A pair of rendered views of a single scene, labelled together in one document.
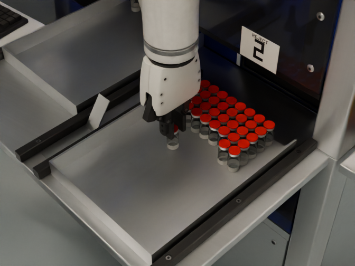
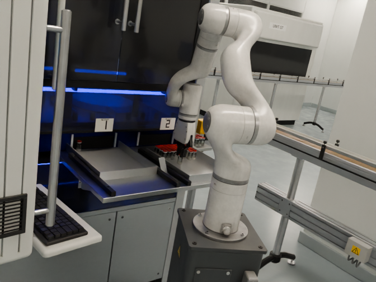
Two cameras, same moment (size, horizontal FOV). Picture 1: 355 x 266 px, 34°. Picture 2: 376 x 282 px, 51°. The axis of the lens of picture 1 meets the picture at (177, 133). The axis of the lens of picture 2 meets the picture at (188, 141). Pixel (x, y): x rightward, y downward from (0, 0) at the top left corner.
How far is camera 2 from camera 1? 1.84 m
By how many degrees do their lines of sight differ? 77
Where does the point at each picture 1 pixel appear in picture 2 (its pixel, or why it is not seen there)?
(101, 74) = (127, 165)
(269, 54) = (172, 122)
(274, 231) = (169, 202)
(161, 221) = not seen: hidden behind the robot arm
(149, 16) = (196, 104)
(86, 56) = (111, 165)
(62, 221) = not seen: outside the picture
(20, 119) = (150, 183)
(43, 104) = (142, 178)
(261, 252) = (163, 221)
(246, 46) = (163, 125)
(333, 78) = not seen: hidden behind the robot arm
